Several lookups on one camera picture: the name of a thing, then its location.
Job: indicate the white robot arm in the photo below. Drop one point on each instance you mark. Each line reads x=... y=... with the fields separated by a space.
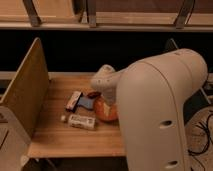
x=149 y=95

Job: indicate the orange ceramic bowl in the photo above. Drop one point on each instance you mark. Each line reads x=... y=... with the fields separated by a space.
x=103 y=111

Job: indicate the white rectangular box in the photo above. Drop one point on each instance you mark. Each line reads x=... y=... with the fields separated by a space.
x=83 y=122

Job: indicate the left wooden side panel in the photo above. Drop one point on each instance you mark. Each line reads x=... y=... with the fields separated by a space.
x=23 y=98

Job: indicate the middle metal shelf bracket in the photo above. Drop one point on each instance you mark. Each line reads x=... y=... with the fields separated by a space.
x=91 y=12

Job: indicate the metal shelf bracket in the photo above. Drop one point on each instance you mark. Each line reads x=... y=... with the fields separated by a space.
x=184 y=14
x=34 y=19
x=91 y=12

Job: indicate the left metal shelf bracket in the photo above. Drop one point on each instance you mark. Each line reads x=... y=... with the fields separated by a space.
x=34 y=19

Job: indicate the right metal shelf bracket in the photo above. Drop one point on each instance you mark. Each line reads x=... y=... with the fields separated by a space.
x=184 y=14

